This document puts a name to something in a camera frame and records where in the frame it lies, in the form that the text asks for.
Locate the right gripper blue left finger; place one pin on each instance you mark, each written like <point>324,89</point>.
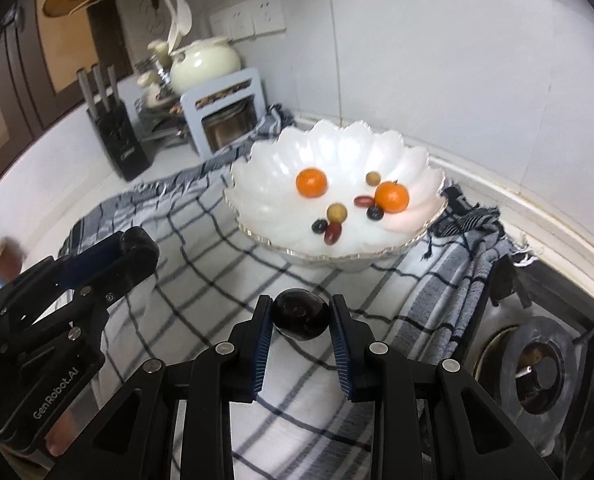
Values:
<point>246,365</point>

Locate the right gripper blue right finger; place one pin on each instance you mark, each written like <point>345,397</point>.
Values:
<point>350,339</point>

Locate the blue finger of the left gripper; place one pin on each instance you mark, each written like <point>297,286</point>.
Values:
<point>89,259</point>
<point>129,258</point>

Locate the dark plum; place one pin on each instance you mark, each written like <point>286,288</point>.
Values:
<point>300,314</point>

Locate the red grape tomato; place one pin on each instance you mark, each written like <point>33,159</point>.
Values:
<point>332,233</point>
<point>364,201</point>

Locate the small dark blueberry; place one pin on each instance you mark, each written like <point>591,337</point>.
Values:
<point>319,226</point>

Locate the yellow longan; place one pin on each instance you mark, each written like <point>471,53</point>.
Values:
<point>336,213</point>
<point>373,178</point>

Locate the orange mandarin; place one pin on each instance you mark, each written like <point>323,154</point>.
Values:
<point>311,183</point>
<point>392,197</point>

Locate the person's left hand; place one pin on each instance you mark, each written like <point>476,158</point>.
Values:
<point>62,434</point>

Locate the checked grey white cloth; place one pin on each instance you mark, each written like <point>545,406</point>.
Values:
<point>210,275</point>

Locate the brown glass jar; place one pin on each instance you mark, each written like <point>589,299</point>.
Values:
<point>11,258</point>

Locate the black knife block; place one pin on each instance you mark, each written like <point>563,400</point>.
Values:
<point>111,121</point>

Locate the white scalloped ceramic bowl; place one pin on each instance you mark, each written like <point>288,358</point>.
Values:
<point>269,210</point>

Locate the steel pot in rack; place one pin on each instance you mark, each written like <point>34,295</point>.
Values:
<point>226,126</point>

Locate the black gas stove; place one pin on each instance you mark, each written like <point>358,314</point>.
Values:
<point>531,347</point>

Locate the cream ceramic teapot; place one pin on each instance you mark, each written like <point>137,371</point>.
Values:
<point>203,60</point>

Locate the white hanging spatula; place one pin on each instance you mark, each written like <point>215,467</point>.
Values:
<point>173,34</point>

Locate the white hanging spoon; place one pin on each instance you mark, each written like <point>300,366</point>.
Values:
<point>185,17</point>

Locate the white dish rack frame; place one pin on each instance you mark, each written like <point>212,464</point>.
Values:
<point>205,99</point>

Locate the white wall power sockets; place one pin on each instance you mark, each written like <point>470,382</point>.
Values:
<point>249,19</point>

